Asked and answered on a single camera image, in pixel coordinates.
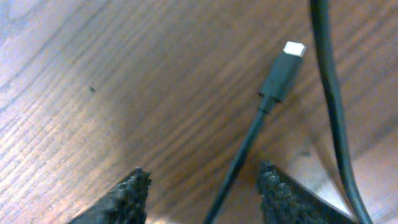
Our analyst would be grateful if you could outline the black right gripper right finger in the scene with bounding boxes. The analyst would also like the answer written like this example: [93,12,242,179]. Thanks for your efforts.
[257,161,356,224]

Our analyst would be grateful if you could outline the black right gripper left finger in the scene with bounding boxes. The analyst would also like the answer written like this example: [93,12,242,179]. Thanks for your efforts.
[70,167,152,224]

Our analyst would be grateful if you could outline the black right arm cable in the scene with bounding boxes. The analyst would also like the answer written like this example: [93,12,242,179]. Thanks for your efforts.
[308,0,374,224]

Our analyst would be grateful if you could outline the black USB charger cable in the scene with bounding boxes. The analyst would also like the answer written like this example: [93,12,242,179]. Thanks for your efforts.
[201,41,308,224]

